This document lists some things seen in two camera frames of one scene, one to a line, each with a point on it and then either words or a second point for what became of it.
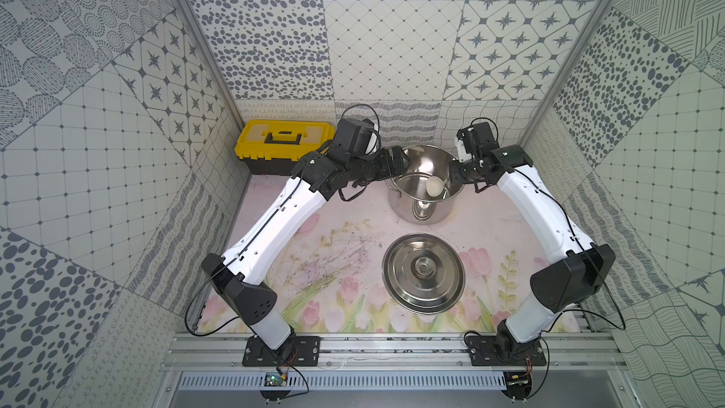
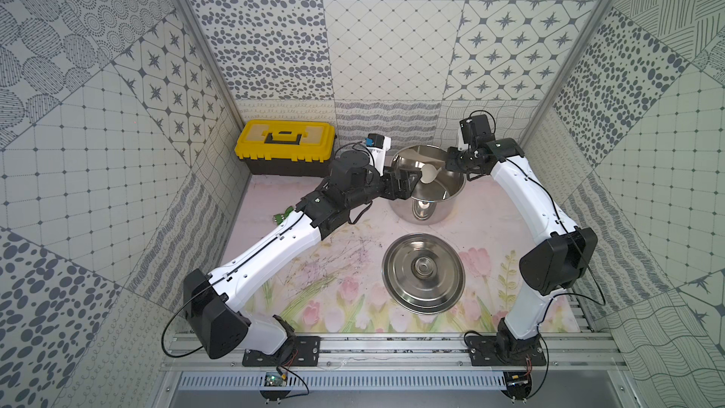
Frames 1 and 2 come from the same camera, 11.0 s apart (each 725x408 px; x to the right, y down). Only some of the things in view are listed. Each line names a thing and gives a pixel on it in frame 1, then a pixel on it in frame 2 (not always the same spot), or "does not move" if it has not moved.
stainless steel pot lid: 423,273 does not move
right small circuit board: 518,384 does not move
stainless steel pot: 409,201 does not move
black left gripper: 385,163 -> 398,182
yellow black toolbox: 274,146 does not move
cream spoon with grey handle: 435,186 -> 429,173
